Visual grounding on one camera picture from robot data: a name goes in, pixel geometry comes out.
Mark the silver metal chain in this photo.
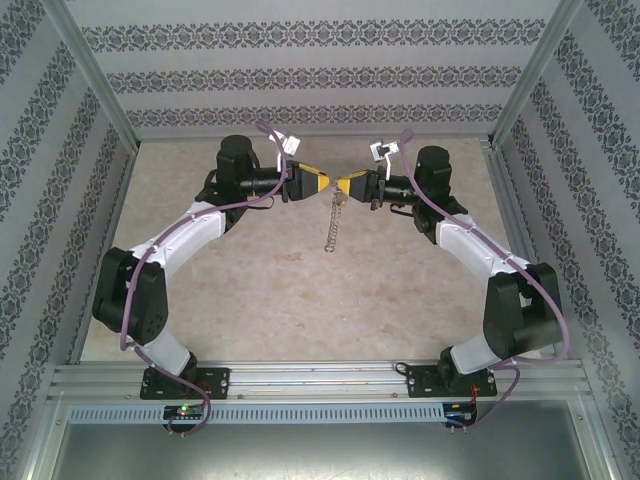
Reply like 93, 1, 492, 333
322, 174, 350, 255

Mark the grey metal panel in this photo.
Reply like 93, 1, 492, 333
49, 399, 614, 480

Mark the aluminium side rail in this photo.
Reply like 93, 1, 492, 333
480, 141, 569, 360
72, 142, 141, 364

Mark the aluminium corner post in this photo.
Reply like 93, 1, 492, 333
42, 0, 141, 151
487, 0, 585, 150

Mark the aluminium mounting rail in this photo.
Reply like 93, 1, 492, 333
47, 360, 587, 404

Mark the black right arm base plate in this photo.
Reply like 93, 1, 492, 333
405, 364, 500, 400

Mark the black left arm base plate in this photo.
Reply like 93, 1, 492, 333
141, 366, 232, 401

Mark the grey slotted cable duct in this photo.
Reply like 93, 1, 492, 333
67, 403, 447, 425

